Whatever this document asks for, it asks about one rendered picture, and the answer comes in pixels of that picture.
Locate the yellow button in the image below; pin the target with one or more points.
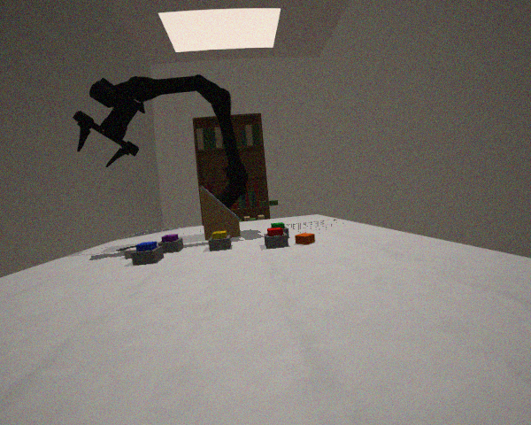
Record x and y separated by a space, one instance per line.
219 241

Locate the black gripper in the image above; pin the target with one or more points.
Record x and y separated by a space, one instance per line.
114 124

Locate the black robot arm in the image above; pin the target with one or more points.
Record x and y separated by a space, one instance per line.
123 95

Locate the purple button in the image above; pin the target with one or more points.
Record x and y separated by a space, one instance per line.
171 243

